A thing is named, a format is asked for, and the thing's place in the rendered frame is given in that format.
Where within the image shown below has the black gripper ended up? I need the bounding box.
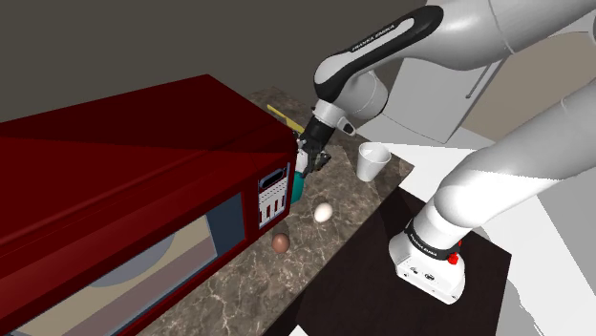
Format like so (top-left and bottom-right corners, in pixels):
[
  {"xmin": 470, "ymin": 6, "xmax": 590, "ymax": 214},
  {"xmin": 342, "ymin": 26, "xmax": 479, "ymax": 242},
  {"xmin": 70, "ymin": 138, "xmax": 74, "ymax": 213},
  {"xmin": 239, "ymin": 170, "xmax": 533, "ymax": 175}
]
[{"xmin": 296, "ymin": 115, "xmax": 337, "ymax": 174}]

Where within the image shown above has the teal bottle with white cap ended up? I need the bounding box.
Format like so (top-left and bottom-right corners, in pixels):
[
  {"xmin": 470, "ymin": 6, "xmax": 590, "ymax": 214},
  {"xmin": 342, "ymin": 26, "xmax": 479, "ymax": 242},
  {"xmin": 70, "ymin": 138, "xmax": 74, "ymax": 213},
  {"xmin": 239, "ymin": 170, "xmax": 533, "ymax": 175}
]
[{"xmin": 289, "ymin": 149, "xmax": 311, "ymax": 205}]

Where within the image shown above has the white cup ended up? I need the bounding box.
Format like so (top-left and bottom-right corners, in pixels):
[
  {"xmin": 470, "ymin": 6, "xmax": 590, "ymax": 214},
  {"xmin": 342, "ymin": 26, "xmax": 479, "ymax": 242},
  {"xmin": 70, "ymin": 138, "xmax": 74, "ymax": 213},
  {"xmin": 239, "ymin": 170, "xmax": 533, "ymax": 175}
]
[{"xmin": 355, "ymin": 140, "xmax": 393, "ymax": 183}]

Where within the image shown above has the white egg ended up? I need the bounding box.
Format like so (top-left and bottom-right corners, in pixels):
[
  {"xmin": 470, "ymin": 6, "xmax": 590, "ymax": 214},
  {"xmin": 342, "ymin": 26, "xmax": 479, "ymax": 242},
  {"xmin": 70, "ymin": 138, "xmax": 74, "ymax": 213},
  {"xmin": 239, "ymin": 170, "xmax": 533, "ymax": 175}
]
[{"xmin": 312, "ymin": 201, "xmax": 334, "ymax": 224}]

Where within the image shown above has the yellow flat utensil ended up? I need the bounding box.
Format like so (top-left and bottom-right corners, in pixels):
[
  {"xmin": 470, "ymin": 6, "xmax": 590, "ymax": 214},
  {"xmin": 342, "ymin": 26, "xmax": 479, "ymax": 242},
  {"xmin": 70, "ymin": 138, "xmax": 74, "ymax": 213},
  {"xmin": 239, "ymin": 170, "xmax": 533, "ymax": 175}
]
[{"xmin": 266, "ymin": 103, "xmax": 307, "ymax": 135}]

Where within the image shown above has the brown egg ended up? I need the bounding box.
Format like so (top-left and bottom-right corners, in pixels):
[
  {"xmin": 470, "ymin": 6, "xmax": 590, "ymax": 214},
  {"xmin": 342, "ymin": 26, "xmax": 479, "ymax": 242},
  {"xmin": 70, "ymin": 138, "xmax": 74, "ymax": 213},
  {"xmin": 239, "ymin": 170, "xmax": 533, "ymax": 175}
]
[{"xmin": 270, "ymin": 232, "xmax": 292, "ymax": 255}]

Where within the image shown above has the dark robot stand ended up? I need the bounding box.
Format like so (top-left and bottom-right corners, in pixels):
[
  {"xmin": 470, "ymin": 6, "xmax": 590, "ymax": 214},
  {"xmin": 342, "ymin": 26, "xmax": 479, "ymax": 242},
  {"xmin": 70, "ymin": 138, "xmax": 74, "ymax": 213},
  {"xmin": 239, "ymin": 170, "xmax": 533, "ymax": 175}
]
[{"xmin": 263, "ymin": 184, "xmax": 513, "ymax": 336}]

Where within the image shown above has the red microwave oven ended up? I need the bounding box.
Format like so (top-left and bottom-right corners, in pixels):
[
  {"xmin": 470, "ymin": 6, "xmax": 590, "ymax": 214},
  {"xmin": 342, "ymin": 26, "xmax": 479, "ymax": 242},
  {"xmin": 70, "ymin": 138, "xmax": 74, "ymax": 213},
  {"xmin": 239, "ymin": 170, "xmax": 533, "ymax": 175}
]
[{"xmin": 0, "ymin": 73, "xmax": 300, "ymax": 336}]

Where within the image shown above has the grey cabinet with handle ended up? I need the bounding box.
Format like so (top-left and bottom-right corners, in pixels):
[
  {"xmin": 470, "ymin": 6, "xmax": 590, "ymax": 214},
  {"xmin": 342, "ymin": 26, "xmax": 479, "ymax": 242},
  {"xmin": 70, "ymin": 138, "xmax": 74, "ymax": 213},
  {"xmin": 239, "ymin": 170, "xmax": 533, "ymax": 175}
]
[{"xmin": 366, "ymin": 54, "xmax": 508, "ymax": 145}]

